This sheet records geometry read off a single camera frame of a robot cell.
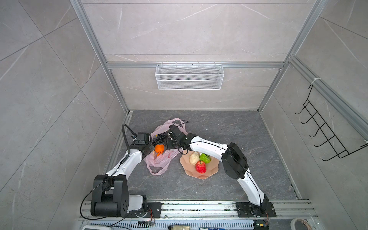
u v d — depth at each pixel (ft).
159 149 2.97
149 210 2.40
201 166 2.68
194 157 2.84
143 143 2.25
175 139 2.34
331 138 2.06
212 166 2.73
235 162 1.79
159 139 3.20
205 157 2.81
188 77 3.31
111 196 1.36
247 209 2.40
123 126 2.24
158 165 2.75
